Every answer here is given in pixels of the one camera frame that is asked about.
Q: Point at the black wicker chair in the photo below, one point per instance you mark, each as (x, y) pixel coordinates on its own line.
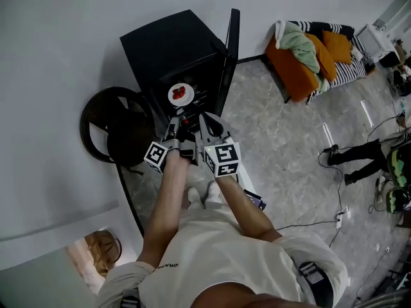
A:
(128, 146)

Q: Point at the white round plate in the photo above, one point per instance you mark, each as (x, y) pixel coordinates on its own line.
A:
(188, 99)

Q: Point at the green black bag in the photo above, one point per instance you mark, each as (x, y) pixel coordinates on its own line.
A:
(398, 201)

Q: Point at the black white striped cover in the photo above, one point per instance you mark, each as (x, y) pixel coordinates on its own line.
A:
(348, 72)

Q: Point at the white board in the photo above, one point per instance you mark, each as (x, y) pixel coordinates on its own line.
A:
(246, 178)

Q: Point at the person's right forearm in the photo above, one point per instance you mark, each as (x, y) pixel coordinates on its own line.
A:
(244, 210)

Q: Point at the person's left forearm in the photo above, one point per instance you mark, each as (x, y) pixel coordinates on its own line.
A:
(163, 210)

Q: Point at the orange cushion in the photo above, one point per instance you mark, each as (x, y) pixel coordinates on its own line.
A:
(337, 47)
(322, 59)

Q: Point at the white side table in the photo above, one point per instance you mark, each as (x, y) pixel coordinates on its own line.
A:
(375, 42)

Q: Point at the person's white t-shirt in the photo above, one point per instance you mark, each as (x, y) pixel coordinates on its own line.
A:
(224, 255)

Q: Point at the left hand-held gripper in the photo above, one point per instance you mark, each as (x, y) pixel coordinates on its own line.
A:
(189, 146)

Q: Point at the person's white shoe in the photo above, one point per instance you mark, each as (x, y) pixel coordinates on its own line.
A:
(213, 191)
(194, 199)

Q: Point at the person's face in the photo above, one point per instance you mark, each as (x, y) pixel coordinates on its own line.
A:
(237, 297)

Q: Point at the orange sofa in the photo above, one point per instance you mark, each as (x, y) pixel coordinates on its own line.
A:
(289, 72)

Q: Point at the white power strip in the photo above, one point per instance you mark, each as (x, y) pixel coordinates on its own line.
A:
(339, 219)

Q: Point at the light green blanket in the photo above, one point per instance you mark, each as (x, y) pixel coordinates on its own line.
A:
(302, 50)

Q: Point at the person's left white shoe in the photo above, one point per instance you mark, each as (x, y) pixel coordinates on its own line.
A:
(194, 199)

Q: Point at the dark flat device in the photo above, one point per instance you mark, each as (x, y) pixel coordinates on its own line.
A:
(255, 201)

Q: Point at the black mini fridge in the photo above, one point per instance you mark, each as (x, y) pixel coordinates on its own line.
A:
(160, 40)

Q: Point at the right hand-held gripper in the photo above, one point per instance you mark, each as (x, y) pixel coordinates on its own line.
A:
(224, 159)

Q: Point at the person's right white shoe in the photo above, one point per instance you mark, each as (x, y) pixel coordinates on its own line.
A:
(213, 191)

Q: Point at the brown woven handbag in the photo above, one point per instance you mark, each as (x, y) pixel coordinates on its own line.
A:
(102, 252)

